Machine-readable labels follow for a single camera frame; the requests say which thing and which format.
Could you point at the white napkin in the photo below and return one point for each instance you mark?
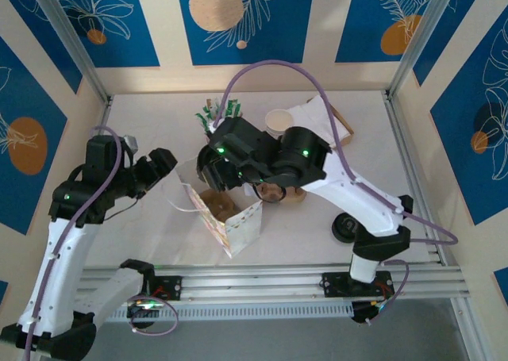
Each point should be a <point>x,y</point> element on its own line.
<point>307,113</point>

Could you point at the cartoon print paper bag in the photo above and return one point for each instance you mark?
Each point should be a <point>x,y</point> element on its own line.
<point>246,226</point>

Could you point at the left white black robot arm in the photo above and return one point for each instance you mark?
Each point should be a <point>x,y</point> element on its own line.
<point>59,266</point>

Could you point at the white paper cup stack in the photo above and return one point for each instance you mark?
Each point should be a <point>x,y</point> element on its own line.
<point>278,119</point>

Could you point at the grey connector block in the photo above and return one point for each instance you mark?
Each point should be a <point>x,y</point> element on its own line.
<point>131,142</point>

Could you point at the green white wrapped straw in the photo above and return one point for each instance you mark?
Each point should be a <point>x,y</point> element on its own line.
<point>209,108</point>
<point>234,108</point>
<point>200,121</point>

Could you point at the black plastic cup lid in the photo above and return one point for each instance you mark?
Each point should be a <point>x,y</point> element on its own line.
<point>343,228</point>

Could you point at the left aluminium table rail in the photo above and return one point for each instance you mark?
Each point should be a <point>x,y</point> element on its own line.
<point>101,131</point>

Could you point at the aluminium table rail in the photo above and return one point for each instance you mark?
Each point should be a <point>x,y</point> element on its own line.
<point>101,131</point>
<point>395,115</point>

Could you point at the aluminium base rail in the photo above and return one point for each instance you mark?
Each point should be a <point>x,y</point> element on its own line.
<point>246,285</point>

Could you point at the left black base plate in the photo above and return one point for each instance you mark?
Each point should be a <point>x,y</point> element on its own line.
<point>170,287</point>

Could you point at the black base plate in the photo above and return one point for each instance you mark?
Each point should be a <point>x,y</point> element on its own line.
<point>170,287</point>
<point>333,285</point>

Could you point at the right aluminium table rail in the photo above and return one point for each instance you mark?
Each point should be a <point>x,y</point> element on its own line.
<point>395,115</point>

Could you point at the left aluminium frame post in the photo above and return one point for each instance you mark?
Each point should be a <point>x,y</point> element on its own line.
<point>71,43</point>

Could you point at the aluminium frame post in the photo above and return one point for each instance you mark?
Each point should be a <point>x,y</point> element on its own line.
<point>71,43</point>
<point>424,35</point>

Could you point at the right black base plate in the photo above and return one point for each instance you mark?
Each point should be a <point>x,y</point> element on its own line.
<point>333,285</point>

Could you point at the right aluminium frame post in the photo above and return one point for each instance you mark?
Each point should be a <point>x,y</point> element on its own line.
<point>424,35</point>

